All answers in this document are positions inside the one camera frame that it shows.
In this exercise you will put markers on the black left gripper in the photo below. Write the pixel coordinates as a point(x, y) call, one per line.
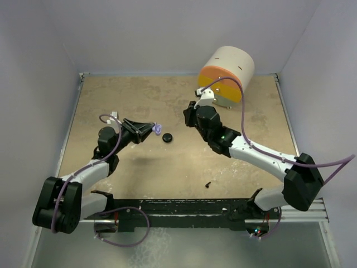
point(136, 138)

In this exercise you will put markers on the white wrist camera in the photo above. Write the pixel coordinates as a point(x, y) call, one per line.
point(206, 97)
point(113, 118)

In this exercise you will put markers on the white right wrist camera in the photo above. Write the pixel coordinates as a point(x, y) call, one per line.
point(206, 97)

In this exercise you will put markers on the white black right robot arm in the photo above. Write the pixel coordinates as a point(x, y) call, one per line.
point(301, 180)

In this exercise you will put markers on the round three-drawer storage box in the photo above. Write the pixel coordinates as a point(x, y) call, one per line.
point(233, 63)

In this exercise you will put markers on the purple earbud charging case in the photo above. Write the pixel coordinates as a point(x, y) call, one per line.
point(157, 129)

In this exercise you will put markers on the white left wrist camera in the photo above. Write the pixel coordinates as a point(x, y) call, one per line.
point(113, 118)

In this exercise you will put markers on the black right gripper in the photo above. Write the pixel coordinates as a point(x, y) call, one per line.
point(188, 114)

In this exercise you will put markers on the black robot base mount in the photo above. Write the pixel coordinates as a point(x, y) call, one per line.
point(229, 213)

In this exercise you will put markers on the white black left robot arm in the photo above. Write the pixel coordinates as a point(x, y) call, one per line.
point(61, 204)

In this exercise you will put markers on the black earbud charging case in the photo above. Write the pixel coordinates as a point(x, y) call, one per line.
point(167, 137)

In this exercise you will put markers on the aluminium frame rail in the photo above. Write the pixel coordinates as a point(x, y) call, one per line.
point(316, 213)

